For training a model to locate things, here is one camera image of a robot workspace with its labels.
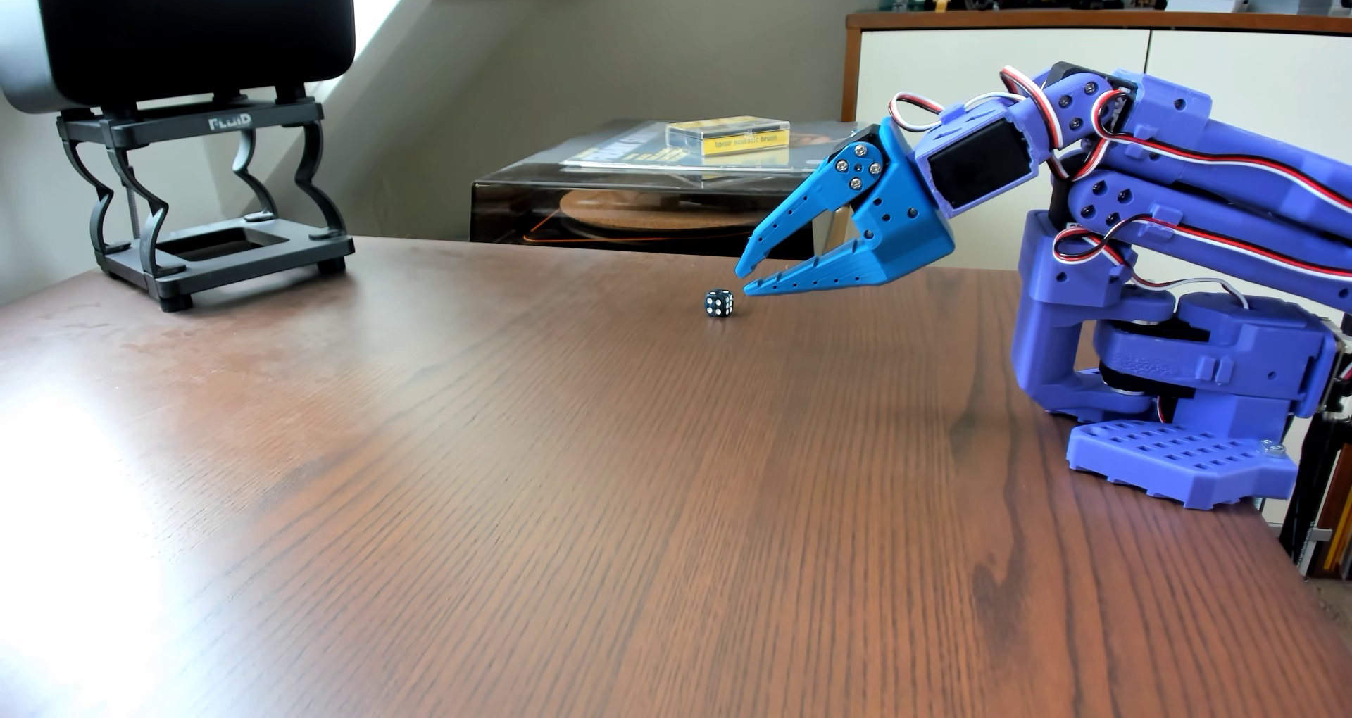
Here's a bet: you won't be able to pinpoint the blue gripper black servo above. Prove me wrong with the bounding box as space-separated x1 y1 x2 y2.
735 99 1048 298

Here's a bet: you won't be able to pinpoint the yellow cassette in clear case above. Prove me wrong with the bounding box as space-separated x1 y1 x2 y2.
666 116 791 158

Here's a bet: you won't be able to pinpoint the turntable with clear dust cover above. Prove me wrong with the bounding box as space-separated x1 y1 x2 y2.
471 118 863 263

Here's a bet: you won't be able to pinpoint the black frames beside table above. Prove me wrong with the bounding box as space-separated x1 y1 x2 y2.
1279 315 1352 580

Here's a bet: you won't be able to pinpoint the black metal speaker stand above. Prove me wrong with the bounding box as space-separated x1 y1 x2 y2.
57 84 356 313

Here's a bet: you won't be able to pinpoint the black studio speaker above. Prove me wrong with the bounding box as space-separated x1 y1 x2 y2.
0 0 357 115

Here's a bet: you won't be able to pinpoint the record sleeve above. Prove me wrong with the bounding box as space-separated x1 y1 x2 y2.
562 119 868 177

